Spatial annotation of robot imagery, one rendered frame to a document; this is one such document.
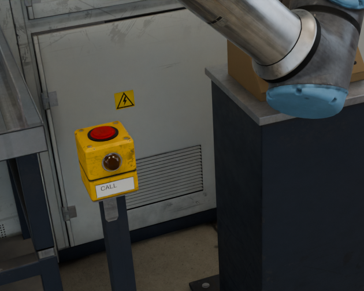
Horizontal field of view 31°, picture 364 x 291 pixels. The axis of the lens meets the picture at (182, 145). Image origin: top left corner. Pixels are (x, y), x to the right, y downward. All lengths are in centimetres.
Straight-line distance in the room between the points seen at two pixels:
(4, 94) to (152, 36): 70
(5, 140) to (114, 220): 27
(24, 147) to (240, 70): 56
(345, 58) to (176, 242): 119
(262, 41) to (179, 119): 97
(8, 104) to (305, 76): 58
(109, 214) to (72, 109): 90
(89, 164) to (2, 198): 108
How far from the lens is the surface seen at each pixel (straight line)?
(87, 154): 102
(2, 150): 125
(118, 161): 103
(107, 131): 105
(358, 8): 132
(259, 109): 144
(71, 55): 192
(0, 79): 147
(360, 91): 154
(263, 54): 120
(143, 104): 203
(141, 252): 225
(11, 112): 131
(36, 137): 125
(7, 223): 214
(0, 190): 208
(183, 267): 218
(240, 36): 116
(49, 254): 142
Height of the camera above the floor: 139
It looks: 29 degrees down
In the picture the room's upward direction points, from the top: 4 degrees counter-clockwise
